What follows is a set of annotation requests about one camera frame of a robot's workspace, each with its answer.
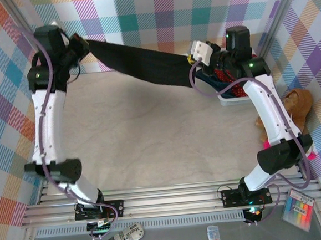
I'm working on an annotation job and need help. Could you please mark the black skirt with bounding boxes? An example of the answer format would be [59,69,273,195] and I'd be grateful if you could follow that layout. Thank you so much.
[86,30,201,98]

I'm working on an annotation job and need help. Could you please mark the red polka dot skirt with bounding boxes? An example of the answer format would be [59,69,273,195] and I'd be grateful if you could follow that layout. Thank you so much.
[213,64,247,100]

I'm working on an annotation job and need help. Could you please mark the white plastic mesh basket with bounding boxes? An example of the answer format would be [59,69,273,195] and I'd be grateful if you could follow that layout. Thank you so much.
[218,89,253,108]

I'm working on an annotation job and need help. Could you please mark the brown teddy bear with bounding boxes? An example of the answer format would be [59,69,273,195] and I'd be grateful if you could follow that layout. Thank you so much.
[252,87,317,144]

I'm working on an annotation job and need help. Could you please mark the white pink plush doll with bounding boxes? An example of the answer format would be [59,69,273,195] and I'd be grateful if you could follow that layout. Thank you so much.
[262,135,318,165]

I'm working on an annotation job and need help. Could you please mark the small white red packet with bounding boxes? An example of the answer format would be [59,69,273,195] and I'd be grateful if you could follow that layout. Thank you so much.
[207,225,221,240]

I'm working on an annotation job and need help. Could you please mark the colourful marker pack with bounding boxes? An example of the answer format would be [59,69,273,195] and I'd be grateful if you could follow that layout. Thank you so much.
[279,187,318,232]

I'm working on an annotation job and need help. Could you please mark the newspaper print pouch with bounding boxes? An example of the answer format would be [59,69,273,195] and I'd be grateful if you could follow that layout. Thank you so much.
[101,222,145,240]

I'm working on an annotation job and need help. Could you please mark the aluminium frame post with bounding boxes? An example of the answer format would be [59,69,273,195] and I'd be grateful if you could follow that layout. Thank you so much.
[2,0,38,34]
[252,0,311,60]

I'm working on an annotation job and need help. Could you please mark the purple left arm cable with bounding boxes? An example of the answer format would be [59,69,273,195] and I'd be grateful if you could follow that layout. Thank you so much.
[11,18,123,240]

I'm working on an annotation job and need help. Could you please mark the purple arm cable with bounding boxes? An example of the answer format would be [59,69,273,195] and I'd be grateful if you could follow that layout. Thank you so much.
[11,18,123,240]
[187,50,317,230]

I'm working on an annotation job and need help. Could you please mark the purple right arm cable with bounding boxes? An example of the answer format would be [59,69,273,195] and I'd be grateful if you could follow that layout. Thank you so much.
[187,50,317,230]

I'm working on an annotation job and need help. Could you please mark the aluminium frame rail bed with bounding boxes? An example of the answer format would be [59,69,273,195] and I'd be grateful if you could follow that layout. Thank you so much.
[17,164,321,231]

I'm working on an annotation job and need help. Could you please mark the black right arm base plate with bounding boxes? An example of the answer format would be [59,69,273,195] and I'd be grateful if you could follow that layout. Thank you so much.
[221,185,273,208]

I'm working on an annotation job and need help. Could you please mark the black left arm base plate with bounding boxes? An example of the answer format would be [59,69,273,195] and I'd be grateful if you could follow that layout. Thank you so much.
[74,199,125,222]

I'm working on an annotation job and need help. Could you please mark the grey slotted cable duct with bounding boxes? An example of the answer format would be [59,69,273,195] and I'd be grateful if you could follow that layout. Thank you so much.
[35,212,246,238]

